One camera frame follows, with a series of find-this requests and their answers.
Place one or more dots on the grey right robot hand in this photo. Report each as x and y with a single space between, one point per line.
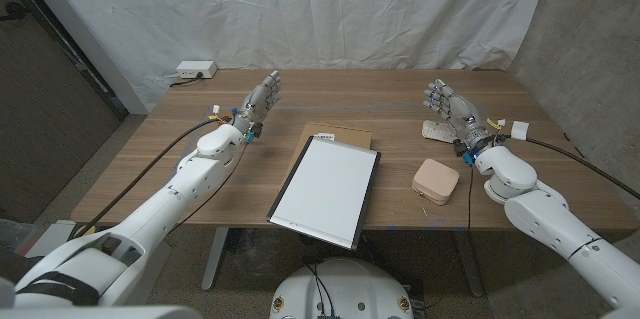
460 114

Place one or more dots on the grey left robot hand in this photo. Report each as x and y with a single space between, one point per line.
257 106

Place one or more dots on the small black-framed whiteboard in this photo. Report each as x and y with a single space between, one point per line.
325 189

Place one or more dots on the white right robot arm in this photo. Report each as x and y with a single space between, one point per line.
550 224

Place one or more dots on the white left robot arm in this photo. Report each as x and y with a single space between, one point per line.
150 214

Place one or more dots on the pink jewelry box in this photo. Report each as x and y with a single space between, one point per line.
435 181

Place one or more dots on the brown cardboard box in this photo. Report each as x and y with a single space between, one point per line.
350 135

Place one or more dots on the white patterned pouch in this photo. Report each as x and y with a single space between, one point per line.
435 131

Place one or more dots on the white power strip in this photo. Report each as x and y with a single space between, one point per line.
196 69

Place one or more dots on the white backdrop cloth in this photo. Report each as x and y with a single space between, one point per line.
350 9

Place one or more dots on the grey table leg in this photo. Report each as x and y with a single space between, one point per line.
470 269
215 259

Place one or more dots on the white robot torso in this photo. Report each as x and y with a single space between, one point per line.
350 289

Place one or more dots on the clear plastic bin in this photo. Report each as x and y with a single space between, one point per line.
15 234

